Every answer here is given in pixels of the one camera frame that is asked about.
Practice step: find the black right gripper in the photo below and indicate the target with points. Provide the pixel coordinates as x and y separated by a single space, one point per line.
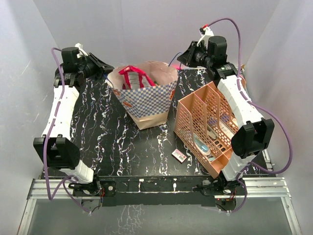
188 57

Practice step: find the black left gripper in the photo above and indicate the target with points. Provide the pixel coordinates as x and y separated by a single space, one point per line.
100 67

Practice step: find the pink snack bag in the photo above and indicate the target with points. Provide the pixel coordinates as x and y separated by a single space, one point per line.
135 78

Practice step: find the checkered paper bag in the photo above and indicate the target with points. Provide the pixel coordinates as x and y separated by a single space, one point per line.
148 107

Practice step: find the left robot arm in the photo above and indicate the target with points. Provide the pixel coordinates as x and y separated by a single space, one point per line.
54 147

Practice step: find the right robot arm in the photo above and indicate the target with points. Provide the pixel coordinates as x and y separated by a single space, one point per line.
254 131

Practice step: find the pink mesh file organizer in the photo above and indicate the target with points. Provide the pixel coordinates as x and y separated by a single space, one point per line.
201 113

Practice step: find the blue tape dispenser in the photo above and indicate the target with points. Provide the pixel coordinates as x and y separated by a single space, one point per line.
202 147

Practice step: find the small red white box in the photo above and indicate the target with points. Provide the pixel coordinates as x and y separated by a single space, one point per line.
179 155

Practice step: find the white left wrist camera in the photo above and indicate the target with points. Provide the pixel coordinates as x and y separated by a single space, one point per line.
81 51

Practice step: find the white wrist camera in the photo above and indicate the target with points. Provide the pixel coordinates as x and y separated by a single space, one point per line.
206 33
81 51

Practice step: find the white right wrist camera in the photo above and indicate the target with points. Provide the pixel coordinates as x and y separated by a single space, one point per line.
206 33

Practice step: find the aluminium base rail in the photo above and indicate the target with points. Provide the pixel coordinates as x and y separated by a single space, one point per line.
166 205

